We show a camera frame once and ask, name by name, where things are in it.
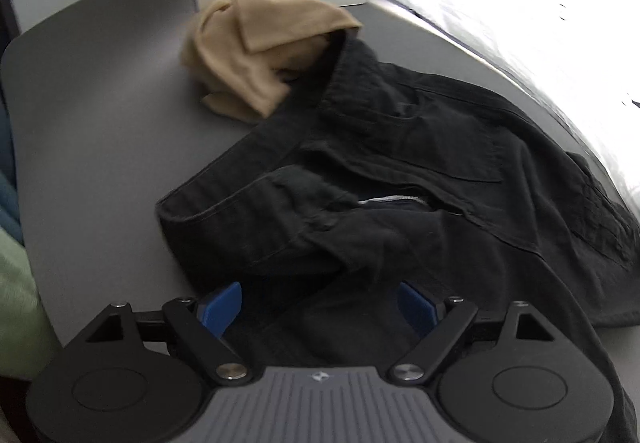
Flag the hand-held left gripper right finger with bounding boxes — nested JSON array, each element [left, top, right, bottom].
[[389, 281, 557, 385]]

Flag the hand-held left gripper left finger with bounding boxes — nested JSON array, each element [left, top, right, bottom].
[[87, 281, 257, 385]]

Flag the black pants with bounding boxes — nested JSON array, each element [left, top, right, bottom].
[[156, 30, 640, 443]]

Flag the green cloth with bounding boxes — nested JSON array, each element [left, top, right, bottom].
[[0, 227, 62, 380]]

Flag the teal cloth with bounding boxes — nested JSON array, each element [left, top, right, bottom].
[[0, 88, 25, 244]]

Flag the tan garment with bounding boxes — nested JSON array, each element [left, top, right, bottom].
[[181, 0, 364, 120]]

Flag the white printed sheet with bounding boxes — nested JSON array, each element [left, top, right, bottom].
[[370, 0, 640, 219]]

